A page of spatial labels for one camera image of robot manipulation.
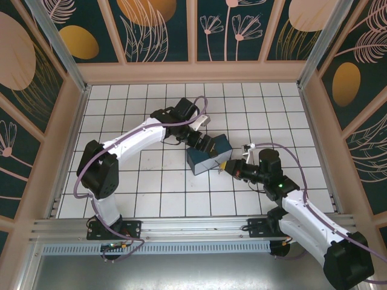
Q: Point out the blue starry night tin box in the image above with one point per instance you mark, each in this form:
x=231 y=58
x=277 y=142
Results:
x=199 y=160

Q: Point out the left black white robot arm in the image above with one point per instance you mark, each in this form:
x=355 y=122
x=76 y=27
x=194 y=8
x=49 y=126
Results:
x=136 y=140

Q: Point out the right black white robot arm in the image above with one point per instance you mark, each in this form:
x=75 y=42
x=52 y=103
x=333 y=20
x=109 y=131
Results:
x=308 y=217

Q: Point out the grey metal sheet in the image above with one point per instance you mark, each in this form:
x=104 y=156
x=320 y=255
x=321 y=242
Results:
x=193 y=272

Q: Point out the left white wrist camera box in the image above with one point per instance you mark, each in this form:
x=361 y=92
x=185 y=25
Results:
x=202 y=121

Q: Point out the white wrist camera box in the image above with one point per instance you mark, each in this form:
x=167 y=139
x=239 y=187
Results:
x=202 y=121
x=249 y=154

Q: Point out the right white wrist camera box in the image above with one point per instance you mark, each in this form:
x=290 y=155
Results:
x=249 y=154

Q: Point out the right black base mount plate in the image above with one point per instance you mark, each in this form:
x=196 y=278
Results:
x=257 y=228

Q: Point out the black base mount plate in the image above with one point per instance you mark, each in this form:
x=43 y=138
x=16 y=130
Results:
x=133 y=226
x=257 y=228

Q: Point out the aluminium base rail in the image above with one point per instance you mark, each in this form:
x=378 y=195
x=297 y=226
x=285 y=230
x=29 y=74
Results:
x=193 y=226

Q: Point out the aluminium side rail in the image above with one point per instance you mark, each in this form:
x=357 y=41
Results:
x=310 y=121
x=79 y=118

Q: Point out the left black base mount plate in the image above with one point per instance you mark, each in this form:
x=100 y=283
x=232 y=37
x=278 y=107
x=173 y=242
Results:
x=133 y=226

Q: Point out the aluminium frame post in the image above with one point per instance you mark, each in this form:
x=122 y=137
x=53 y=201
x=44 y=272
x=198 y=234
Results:
x=60 y=45
x=320 y=45

